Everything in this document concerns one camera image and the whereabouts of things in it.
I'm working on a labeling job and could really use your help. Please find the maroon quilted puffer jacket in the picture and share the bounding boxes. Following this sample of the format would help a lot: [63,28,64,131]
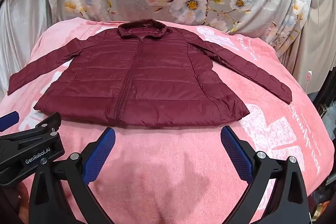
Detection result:
[7,19,293,127]

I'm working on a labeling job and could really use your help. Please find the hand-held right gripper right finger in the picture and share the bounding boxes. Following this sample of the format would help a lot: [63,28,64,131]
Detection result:
[220,126,310,224]

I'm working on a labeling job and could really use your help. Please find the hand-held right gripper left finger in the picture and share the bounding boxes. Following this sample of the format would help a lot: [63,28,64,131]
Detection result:
[28,127,116,224]

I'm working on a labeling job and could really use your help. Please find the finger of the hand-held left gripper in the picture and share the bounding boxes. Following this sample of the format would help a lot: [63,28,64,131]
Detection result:
[0,112,62,146]
[0,111,20,133]

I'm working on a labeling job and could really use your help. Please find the silver satin curtain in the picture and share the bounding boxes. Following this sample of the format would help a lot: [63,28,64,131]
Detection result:
[0,0,62,100]

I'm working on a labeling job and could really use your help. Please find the pink printed blanket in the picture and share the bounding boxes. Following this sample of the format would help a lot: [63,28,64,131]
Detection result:
[0,17,332,224]

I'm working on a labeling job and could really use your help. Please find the dark furniture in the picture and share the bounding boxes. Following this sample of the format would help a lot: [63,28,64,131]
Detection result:
[307,91,336,164]

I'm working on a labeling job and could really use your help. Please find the beige curtain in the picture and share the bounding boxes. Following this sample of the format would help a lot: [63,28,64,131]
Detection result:
[299,0,336,94]

